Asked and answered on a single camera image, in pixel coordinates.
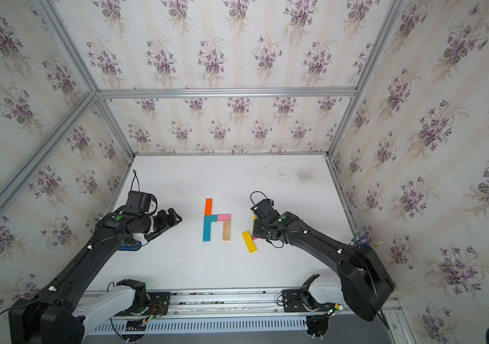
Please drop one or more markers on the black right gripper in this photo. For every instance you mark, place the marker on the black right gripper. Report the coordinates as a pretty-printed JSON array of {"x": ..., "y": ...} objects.
[{"x": 256, "y": 231}]

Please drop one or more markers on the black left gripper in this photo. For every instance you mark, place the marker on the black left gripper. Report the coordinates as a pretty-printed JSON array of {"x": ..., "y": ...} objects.
[{"x": 164, "y": 223}]

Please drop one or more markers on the natural beige wooden block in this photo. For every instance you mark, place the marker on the natural beige wooden block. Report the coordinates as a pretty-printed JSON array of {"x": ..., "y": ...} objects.
[{"x": 226, "y": 233}]

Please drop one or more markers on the teal wooden block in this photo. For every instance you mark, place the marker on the teal wooden block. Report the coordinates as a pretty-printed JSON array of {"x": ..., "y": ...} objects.
[
  {"x": 206, "y": 237},
  {"x": 211, "y": 218}
]

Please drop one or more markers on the light pink wooden block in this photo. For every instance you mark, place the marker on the light pink wooden block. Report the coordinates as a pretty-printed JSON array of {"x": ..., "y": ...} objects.
[{"x": 223, "y": 217}]

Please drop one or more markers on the orange wooden block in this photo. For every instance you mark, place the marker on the orange wooden block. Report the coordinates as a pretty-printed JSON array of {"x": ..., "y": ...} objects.
[{"x": 208, "y": 207}]

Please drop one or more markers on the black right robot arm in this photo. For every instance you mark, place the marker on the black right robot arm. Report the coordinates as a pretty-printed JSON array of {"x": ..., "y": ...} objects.
[{"x": 365, "y": 282}]

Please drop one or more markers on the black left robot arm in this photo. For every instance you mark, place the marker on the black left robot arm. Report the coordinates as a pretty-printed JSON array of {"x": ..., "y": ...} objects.
[{"x": 52, "y": 315}]

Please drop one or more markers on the yellow long wooden block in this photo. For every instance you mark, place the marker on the yellow long wooden block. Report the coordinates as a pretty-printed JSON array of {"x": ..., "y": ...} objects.
[{"x": 249, "y": 242}]

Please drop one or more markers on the blue black small device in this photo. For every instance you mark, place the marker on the blue black small device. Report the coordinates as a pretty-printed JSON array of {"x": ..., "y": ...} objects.
[{"x": 131, "y": 247}]

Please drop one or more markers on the pink pen cup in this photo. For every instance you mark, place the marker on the pink pen cup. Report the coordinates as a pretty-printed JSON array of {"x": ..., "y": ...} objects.
[{"x": 367, "y": 241}]

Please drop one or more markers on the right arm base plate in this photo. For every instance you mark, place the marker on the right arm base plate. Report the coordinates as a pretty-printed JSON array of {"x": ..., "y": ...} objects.
[{"x": 294, "y": 300}]

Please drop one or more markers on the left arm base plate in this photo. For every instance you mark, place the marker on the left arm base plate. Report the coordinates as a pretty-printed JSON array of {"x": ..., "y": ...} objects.
[{"x": 157, "y": 304}]

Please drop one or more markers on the aluminium mounting rail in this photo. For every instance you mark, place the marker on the aluminium mounting rail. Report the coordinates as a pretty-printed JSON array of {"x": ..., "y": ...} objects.
[{"x": 223, "y": 301}]

